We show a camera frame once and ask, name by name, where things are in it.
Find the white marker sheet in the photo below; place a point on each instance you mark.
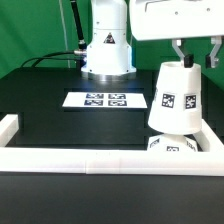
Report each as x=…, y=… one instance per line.
x=104, y=100

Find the white lamp shade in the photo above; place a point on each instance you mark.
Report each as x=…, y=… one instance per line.
x=177, y=108

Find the white U-shaped frame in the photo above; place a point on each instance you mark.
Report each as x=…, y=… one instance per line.
x=208, y=162

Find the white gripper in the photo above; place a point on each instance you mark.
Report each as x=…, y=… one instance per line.
x=170, y=19

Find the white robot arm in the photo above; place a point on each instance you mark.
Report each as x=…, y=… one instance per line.
x=109, y=56

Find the white lamp base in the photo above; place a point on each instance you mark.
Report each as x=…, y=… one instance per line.
x=171, y=143

